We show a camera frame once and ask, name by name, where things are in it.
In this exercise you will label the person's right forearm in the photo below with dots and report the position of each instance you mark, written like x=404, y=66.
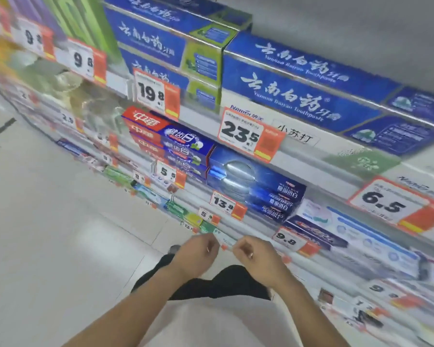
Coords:
x=311, y=318

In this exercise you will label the navy red toothpaste box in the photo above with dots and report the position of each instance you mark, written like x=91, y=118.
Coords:
x=325, y=233

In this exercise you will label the red blue toothpaste box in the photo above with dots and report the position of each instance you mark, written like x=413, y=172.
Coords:
x=148, y=121
x=144, y=140

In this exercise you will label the white blue toothpaste box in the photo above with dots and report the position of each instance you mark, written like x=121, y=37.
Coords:
x=365, y=238

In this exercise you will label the person's dark shoe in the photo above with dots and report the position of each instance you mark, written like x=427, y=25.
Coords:
x=174, y=250

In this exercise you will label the person's left forearm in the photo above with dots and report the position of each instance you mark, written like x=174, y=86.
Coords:
x=130, y=314

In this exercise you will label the person's black trousers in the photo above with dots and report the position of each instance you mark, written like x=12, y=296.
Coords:
x=217, y=285

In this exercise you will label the orange white price tag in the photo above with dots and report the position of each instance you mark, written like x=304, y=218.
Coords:
x=166, y=172
x=383, y=200
x=287, y=239
x=238, y=131
x=205, y=214
x=381, y=289
x=150, y=92
x=30, y=37
x=77, y=61
x=222, y=204

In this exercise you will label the row of green purple boxes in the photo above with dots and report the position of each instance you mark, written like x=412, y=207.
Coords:
x=76, y=18

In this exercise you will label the stack of blue toothpaste boxes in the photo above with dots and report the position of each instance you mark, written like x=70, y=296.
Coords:
x=293, y=93

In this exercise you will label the person's right hand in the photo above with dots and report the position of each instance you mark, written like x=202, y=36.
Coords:
x=264, y=260

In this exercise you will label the row of clear packaged products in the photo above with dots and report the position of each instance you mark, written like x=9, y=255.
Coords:
x=58, y=83

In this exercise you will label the white green toothpaste box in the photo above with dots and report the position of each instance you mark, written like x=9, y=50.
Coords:
x=300, y=135

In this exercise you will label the person's white shirt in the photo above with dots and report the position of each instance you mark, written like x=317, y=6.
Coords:
x=220, y=325

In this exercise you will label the person's left hand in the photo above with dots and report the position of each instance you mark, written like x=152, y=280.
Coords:
x=195, y=256

